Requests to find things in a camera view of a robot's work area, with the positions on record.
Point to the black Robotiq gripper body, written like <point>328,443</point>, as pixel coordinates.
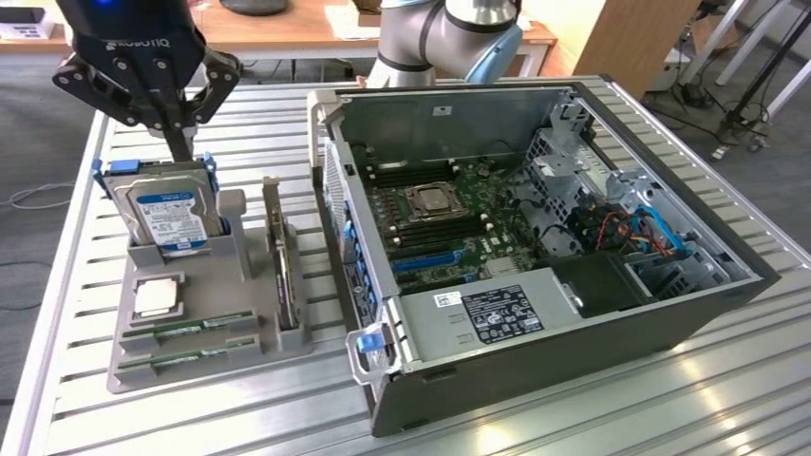
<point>139,43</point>

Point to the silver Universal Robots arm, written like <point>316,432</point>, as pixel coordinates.
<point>412,28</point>

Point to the white-latched RAM slot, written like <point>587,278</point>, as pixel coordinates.
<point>438,232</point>
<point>412,175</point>
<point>412,164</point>

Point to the small wooden desk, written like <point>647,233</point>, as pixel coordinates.
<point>32,46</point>

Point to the long wooden desk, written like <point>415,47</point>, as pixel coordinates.
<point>286,28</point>

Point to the dark round object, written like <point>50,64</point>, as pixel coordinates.
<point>256,5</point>

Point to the white desktop device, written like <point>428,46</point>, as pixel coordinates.
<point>26,24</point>

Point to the white paper sheets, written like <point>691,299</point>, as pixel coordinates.
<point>351,21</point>

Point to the silver hard disk blue label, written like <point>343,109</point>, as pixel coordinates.
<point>164,214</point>

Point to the brown cardboard box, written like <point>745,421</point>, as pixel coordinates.
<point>367,5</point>

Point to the black graphics card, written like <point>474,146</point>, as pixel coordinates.
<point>282,266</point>

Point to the CPU in metal socket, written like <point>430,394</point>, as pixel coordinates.
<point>415,209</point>

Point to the silver installed CPU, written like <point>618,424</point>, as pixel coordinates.
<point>438,200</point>

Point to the grey parts rack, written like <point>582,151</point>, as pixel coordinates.
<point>210,285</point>

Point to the silver spare CPU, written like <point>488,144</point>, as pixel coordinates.
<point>159,297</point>

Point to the blue expansion slot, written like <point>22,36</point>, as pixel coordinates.
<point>424,262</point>

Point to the green motherboard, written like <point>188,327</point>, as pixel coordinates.
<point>500,223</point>

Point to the perforated metal disk bay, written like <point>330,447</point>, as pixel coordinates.
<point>558,190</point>

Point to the silver chipset heat sink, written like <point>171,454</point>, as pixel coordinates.
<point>506,269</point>

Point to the blue case release latch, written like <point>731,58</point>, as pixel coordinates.
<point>371,343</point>

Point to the grey power supply unit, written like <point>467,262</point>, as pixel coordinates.
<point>438,332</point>

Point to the wooden cabinet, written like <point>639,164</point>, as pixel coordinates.
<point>634,43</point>

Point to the white computer box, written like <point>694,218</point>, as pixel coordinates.
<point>669,71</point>

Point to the black wheeled stand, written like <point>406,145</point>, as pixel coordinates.
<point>738,114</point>

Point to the low metal disk bay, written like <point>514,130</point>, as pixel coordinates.
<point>685,275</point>

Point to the white table frame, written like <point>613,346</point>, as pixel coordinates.
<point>753,43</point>

